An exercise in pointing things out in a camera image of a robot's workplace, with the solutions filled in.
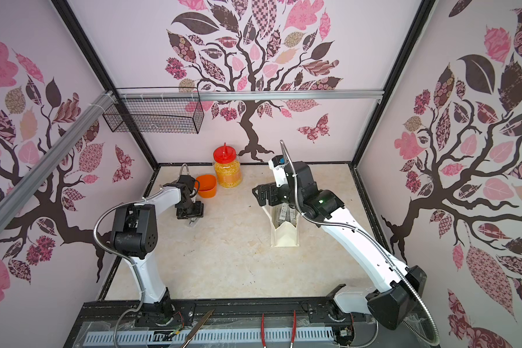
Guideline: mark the orange plastic bowl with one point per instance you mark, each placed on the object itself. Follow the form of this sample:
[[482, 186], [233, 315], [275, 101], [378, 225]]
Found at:
[[206, 186]]

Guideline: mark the clear compass set case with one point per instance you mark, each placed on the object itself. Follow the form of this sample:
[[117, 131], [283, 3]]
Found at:
[[286, 214], [193, 221]]

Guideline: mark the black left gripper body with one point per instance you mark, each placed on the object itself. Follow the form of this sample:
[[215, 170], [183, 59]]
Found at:
[[190, 209]]

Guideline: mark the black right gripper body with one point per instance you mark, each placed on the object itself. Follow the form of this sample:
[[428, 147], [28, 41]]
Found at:
[[265, 193]]

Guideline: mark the aluminium rail left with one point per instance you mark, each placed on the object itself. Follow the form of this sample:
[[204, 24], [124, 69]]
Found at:
[[29, 184]]

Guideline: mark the cream canvas tote bag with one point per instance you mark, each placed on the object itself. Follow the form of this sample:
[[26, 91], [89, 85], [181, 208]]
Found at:
[[285, 235]]

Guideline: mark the aluminium rail back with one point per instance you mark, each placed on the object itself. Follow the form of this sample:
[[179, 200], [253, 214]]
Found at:
[[214, 96]]

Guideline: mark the black wire basket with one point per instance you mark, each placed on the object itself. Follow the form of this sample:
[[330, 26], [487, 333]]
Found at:
[[173, 110]]

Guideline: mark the red lid yellow candy jar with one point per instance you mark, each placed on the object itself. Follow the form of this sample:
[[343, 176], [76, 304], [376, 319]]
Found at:
[[227, 166]]

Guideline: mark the aluminium rail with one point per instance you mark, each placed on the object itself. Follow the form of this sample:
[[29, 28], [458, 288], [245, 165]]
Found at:
[[214, 96], [29, 184]]

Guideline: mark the white slotted cable duct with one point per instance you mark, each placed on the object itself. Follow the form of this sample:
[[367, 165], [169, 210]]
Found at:
[[224, 336]]

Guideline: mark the black corner frame post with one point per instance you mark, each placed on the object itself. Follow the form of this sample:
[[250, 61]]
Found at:
[[414, 33]]

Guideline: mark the black left corner post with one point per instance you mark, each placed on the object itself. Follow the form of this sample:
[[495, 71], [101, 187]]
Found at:
[[71, 22]]

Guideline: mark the brown flat stick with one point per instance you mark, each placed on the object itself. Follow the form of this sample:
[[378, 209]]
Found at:
[[193, 332]]

